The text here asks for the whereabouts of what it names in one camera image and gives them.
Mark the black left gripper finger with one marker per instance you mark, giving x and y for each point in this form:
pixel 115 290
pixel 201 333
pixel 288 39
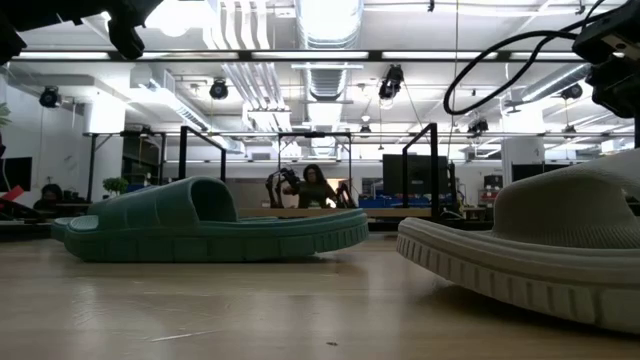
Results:
pixel 127 37

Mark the off-white rubber slide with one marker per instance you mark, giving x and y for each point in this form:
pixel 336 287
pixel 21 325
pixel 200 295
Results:
pixel 550 225

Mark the green rubber slide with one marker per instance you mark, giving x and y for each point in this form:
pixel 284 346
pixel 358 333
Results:
pixel 57 230
pixel 200 245

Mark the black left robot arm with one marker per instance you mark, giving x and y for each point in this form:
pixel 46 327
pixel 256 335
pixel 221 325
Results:
pixel 11 42

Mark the black background robot arm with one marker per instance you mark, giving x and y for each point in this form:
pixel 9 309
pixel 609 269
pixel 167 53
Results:
pixel 290 177

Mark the black metal wooden shoe shelf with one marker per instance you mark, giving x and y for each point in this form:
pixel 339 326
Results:
pixel 434 175

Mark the black ceiling spotlight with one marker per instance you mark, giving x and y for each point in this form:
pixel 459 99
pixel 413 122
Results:
pixel 477 126
pixel 50 97
pixel 392 80
pixel 572 91
pixel 218 90

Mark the black partition panels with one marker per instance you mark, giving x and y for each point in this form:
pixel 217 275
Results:
pixel 535 172

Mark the small background potted plant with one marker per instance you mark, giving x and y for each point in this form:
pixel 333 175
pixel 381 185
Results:
pixel 116 185

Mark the person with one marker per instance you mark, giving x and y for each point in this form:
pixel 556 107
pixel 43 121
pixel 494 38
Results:
pixel 312 192
pixel 50 195

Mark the black background monitor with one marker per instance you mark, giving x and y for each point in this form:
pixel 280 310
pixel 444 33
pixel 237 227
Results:
pixel 417 175

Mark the blue storage bins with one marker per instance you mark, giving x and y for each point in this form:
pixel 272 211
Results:
pixel 380 201

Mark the black wall screen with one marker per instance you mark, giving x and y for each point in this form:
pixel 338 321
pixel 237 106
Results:
pixel 15 174

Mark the silver ventilation duct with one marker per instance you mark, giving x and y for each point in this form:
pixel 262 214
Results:
pixel 327 82

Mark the black background rig frame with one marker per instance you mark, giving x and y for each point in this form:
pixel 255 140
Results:
pixel 315 134

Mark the black overhead frame beam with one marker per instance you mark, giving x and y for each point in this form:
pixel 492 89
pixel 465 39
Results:
pixel 375 55

